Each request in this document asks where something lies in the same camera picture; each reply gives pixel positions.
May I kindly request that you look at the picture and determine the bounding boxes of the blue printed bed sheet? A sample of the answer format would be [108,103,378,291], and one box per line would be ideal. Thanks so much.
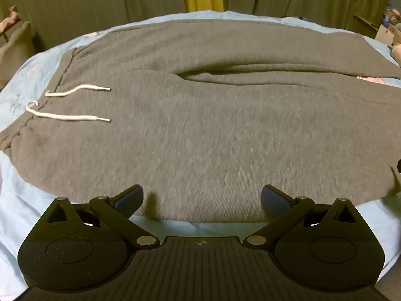
[0,10,401,289]

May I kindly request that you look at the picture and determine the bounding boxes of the small pink toy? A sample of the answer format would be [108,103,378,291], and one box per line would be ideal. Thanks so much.
[0,5,20,36]

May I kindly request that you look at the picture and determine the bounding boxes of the pink plush toy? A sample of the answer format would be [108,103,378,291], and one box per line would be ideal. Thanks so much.
[390,22,401,57]

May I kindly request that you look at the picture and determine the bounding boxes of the dark wooden shelf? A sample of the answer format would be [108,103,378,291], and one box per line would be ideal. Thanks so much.
[353,14,382,40]

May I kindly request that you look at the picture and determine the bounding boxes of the plastic bottle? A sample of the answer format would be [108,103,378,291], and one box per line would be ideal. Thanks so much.
[383,4,396,28]

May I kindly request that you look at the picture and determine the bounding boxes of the grey pants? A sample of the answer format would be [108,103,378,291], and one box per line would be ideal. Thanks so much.
[0,19,401,223]

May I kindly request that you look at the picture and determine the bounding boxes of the grey cushion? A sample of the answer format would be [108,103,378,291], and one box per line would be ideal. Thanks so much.
[0,21,36,86]

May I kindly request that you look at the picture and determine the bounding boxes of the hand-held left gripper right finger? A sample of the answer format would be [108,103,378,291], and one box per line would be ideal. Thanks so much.
[243,184,364,248]

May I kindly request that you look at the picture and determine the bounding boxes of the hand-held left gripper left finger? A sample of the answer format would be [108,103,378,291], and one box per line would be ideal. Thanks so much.
[40,184,160,248]

